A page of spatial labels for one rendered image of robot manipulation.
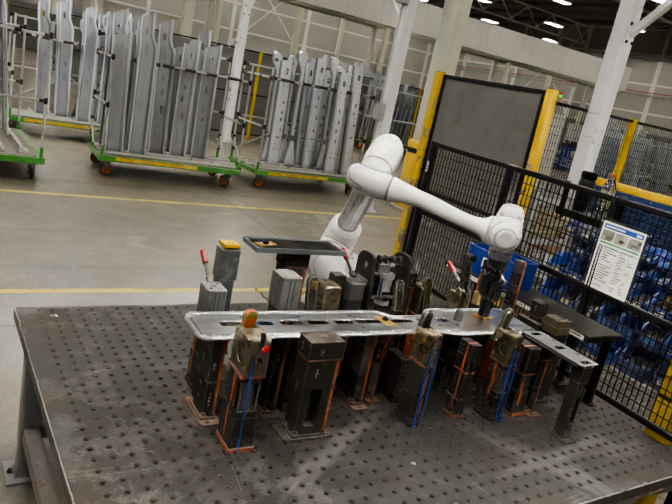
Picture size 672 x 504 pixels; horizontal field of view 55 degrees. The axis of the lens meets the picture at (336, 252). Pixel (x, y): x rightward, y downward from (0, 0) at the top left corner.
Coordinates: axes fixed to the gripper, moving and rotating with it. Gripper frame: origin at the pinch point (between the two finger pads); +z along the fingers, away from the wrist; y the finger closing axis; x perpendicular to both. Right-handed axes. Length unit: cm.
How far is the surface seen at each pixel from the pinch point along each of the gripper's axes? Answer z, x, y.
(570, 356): 5.0, 13.3, 33.4
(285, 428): 34, -87, 16
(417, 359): 11.3, -43.1, 17.8
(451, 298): 2.9, -2.8, -16.5
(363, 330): 5, -60, 7
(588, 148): -57, 355, -263
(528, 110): -79, 160, -162
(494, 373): 17.4, -7.7, 20.4
